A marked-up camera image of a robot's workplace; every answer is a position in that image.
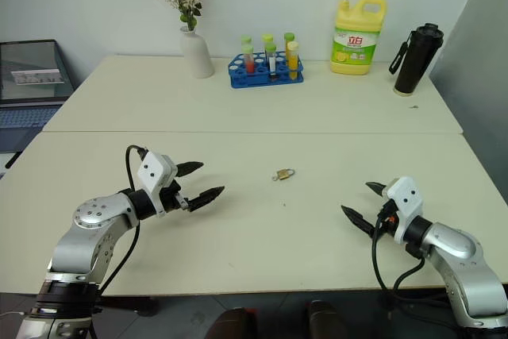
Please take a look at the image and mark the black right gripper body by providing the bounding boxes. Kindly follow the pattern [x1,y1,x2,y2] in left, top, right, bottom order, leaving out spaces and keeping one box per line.
[374,195,398,237]

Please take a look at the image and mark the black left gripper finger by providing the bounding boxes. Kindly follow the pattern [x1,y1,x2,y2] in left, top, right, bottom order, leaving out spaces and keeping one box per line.
[176,161,205,177]
[187,186,226,213]

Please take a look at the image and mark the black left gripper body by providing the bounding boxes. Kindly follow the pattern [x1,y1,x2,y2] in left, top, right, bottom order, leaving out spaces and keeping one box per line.
[160,179,191,214]

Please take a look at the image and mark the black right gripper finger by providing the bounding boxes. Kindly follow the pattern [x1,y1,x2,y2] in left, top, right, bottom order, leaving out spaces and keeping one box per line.
[341,205,377,237]
[365,181,389,198]

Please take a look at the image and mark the blue test tube rack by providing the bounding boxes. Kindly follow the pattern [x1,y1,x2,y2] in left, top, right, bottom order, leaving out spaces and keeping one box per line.
[227,51,306,90]

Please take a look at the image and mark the dark rounded shape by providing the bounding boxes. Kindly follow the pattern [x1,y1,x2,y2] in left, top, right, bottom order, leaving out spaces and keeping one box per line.
[304,299,351,339]
[209,306,260,339]

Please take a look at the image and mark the white ceramic vase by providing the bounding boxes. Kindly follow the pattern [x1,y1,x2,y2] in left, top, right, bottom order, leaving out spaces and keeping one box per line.
[179,25,216,79]

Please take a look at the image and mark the green-capped tube with red liquid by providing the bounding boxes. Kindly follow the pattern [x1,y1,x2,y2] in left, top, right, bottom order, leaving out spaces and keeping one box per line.
[240,35,256,75]

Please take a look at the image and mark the green-capped tube with white label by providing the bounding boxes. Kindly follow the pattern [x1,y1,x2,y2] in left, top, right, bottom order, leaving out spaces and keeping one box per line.
[264,41,279,80]

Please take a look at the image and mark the yellow detergent pump bottle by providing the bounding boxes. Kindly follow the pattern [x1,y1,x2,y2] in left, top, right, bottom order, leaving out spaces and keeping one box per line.
[329,0,388,76]

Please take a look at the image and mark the open grey laptop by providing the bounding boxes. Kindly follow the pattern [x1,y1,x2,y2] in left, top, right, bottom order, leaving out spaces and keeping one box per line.
[0,39,77,154]

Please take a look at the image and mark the grey partition panel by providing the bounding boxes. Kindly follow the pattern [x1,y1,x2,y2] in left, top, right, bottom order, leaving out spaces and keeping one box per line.
[429,0,508,157]

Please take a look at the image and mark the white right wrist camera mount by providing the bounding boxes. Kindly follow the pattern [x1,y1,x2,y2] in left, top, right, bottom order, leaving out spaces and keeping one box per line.
[386,175,425,245]

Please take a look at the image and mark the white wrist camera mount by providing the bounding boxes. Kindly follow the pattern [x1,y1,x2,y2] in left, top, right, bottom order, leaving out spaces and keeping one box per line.
[386,175,425,245]
[137,151,178,219]

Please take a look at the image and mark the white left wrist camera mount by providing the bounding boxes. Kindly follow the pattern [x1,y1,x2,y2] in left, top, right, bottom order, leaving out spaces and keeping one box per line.
[137,151,178,219]

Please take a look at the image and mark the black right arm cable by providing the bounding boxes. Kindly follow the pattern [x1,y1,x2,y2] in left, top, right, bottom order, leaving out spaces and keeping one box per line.
[371,211,452,310]

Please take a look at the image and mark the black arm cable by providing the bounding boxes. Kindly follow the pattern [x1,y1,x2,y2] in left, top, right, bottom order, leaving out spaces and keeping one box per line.
[94,144,150,301]
[371,211,452,310]

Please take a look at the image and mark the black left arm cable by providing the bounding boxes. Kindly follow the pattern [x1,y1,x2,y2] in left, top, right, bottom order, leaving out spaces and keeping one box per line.
[94,144,150,301]

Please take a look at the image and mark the black tumbler with strap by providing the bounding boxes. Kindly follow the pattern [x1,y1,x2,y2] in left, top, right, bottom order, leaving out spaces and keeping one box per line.
[388,23,444,98]

